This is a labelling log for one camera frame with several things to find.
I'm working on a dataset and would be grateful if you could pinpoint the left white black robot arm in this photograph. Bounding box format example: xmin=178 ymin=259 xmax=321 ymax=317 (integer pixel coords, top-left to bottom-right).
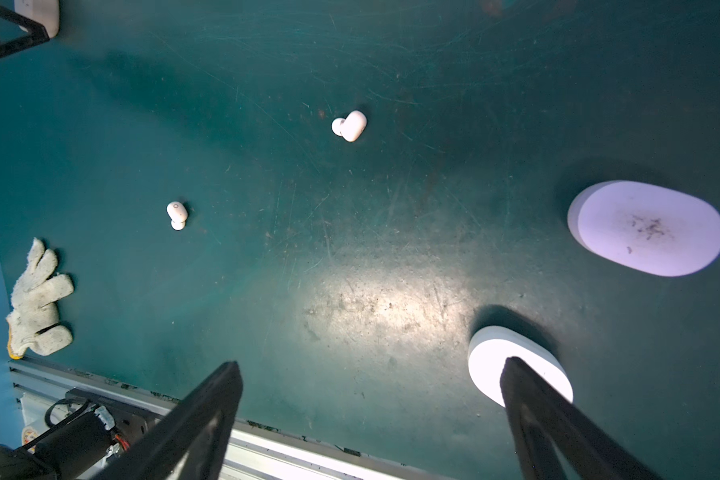
xmin=0 ymin=1 xmax=131 ymax=479

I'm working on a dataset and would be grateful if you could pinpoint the white glove on table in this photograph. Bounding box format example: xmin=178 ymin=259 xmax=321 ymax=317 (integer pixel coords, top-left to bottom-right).
xmin=6 ymin=238 xmax=74 ymax=360

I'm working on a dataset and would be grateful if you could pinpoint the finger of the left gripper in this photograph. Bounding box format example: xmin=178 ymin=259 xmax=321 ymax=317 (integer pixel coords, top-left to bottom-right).
xmin=0 ymin=5 xmax=50 ymax=59

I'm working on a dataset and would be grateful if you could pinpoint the pink earbud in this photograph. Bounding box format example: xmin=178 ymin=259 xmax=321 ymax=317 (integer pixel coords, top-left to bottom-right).
xmin=166 ymin=201 xmax=188 ymax=231

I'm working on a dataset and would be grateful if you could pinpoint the purple earbud charging case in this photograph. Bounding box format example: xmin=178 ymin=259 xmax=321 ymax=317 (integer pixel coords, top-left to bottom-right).
xmin=567 ymin=180 xmax=720 ymax=277

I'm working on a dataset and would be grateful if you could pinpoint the white earbud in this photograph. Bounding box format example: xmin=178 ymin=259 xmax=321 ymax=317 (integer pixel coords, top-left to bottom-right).
xmin=331 ymin=110 xmax=367 ymax=142

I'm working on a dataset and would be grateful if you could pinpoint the white earbud charging case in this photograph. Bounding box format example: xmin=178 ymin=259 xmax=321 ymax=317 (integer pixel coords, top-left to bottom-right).
xmin=468 ymin=326 xmax=574 ymax=408

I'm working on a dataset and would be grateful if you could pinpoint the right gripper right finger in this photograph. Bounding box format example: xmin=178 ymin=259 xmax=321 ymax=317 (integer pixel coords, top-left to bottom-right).
xmin=500 ymin=357 xmax=659 ymax=479

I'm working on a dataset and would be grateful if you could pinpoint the aluminium front rail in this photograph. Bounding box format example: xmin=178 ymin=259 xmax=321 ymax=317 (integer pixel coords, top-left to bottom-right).
xmin=9 ymin=359 xmax=433 ymax=479

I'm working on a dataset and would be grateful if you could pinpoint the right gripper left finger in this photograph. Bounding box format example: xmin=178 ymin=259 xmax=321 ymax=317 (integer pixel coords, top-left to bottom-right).
xmin=95 ymin=361 xmax=243 ymax=480

